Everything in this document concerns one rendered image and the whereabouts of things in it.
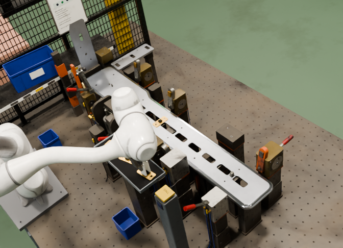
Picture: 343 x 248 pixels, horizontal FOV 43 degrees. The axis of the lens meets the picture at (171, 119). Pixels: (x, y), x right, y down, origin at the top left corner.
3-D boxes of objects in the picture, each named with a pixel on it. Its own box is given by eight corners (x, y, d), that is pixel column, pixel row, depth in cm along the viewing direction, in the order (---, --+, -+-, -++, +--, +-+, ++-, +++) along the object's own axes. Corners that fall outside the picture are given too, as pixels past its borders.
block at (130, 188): (159, 219, 221) (142, 162, 190) (147, 228, 218) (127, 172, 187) (147, 207, 227) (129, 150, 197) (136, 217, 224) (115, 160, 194)
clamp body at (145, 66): (165, 106, 284) (155, 63, 261) (151, 115, 280) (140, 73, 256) (158, 102, 288) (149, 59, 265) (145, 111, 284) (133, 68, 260)
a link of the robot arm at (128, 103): (114, 118, 165) (123, 141, 156) (103, 87, 155) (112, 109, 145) (140, 109, 167) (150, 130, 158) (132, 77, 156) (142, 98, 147)
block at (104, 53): (124, 93, 300) (111, 50, 276) (115, 99, 297) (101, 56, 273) (117, 89, 305) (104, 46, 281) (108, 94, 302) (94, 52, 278)
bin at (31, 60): (63, 72, 272) (56, 55, 263) (18, 93, 262) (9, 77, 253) (53, 60, 283) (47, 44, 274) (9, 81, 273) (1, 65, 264)
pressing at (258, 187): (280, 183, 191) (280, 181, 189) (245, 214, 182) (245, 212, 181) (110, 65, 277) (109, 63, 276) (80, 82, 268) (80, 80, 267)
